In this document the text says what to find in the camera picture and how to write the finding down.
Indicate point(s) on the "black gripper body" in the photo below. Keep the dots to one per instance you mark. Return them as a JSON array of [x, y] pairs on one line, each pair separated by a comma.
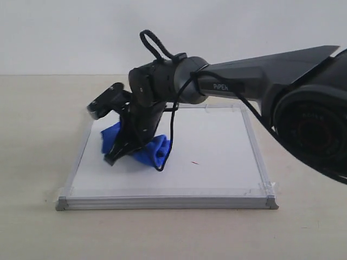
[[138, 124]]

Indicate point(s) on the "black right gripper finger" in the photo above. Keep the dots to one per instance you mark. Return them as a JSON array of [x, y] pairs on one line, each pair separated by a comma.
[[119, 148]]

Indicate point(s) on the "blue cleaning cloth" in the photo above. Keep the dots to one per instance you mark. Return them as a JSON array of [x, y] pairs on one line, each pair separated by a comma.
[[157, 149]]

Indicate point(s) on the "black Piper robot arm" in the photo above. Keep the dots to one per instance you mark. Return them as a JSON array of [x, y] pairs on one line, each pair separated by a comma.
[[299, 97]]

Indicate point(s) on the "clear tape front left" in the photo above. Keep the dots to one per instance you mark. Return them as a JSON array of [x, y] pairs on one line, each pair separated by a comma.
[[53, 195]]

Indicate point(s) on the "clear tape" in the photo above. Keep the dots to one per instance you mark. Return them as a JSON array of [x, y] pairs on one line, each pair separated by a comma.
[[225, 108], [53, 195], [264, 189]]

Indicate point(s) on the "clear tape back right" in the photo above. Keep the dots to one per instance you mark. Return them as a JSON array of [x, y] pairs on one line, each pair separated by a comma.
[[225, 108]]

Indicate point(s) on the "clear tape front right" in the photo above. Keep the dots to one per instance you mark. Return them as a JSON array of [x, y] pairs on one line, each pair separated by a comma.
[[264, 189]]

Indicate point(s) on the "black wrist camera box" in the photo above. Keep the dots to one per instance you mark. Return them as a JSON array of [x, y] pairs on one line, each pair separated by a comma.
[[104, 101]]

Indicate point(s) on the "white board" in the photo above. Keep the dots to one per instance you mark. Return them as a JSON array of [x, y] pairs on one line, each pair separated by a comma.
[[215, 158]]

